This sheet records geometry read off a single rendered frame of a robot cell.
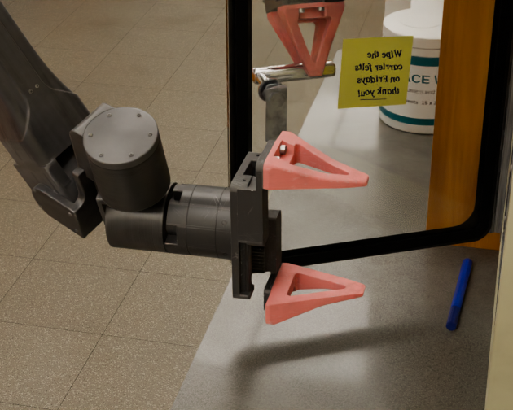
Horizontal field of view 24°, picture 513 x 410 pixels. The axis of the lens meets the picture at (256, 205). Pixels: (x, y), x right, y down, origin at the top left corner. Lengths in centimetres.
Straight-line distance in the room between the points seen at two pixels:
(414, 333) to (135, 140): 51
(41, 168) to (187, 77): 347
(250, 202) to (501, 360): 31
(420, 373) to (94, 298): 194
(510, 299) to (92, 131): 40
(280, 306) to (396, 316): 40
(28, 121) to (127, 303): 214
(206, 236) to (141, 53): 376
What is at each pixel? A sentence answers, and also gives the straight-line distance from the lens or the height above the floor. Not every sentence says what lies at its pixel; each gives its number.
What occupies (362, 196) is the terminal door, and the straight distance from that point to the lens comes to 128.
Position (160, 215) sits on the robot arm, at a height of 122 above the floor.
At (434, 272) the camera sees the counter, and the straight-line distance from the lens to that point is 140.
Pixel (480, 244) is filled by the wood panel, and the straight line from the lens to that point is 145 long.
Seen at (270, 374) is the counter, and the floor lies 94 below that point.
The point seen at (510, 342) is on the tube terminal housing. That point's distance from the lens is 108.
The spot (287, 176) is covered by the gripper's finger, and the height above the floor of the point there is 127.
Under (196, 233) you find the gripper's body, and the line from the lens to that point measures 92.
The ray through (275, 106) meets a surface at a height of 119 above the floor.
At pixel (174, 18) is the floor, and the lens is 503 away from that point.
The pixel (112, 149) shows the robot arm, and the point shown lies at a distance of 88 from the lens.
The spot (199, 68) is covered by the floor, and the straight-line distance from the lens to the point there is 449.
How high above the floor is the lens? 166
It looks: 28 degrees down
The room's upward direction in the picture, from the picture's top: straight up
